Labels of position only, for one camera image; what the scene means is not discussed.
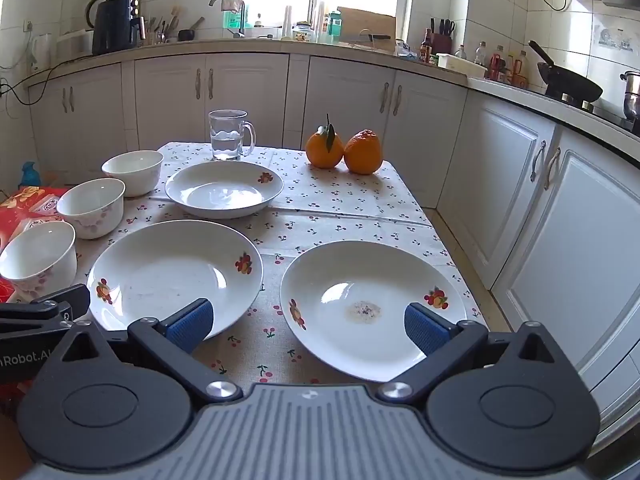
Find grey kitchen countertop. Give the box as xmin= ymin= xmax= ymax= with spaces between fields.
xmin=25 ymin=37 xmax=640 ymax=151

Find white plastic tray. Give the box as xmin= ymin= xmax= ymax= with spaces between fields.
xmin=436 ymin=53 xmax=488 ymax=79

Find white appliance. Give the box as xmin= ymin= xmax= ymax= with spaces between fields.
xmin=57 ymin=30 xmax=94 ymax=61

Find black electric kettle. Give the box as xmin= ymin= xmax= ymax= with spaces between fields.
xmin=92 ymin=0 xmax=142 ymax=56

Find bumpy orange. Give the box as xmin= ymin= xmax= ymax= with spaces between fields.
xmin=343 ymin=129 xmax=384 ymax=175

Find red knife block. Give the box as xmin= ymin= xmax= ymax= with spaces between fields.
xmin=429 ymin=18 xmax=456 ymax=56

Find small black saucepan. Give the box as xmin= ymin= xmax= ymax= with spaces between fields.
xmin=178 ymin=16 xmax=206 ymax=42

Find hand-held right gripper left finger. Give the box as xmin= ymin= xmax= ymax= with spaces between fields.
xmin=52 ymin=298 xmax=241 ymax=406

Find wall sticker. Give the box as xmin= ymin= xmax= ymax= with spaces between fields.
xmin=595 ymin=25 xmax=633 ymax=53

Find yellow oil bottle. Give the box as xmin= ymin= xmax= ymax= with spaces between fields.
xmin=512 ymin=50 xmax=530 ymax=88

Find orange with green leaf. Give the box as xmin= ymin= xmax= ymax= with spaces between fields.
xmin=305 ymin=114 xmax=345 ymax=169

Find wooden cutting board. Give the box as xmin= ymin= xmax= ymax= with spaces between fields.
xmin=336 ymin=7 xmax=397 ymax=52

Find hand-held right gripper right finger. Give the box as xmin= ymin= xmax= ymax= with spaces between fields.
xmin=377 ymin=302 xmax=576 ymax=406

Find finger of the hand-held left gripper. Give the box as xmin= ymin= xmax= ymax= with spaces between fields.
xmin=0 ymin=284 xmax=91 ymax=335

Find utensil holder with utensils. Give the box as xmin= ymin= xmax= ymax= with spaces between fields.
xmin=145 ymin=7 xmax=181 ymax=45

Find steel pot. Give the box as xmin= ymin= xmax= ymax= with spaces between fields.
xmin=620 ymin=71 xmax=640 ymax=121

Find white bowl pink flowers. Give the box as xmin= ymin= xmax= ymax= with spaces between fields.
xmin=56 ymin=177 xmax=126 ymax=240
xmin=0 ymin=220 xmax=78 ymax=298

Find glass mug with water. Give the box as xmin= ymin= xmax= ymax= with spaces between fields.
xmin=208 ymin=109 xmax=257 ymax=162

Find red gift box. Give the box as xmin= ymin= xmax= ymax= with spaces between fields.
xmin=0 ymin=186 xmax=76 ymax=306

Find black wok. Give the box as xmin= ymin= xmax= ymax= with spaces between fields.
xmin=528 ymin=40 xmax=604 ymax=103

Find chrome kitchen faucet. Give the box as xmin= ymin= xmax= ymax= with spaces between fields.
xmin=209 ymin=0 xmax=247 ymax=37

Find white electric kettle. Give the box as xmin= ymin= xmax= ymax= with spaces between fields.
xmin=31 ymin=32 xmax=53 ymax=72

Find cherry print tablecloth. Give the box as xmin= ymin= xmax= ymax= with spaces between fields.
xmin=65 ymin=141 xmax=481 ymax=386

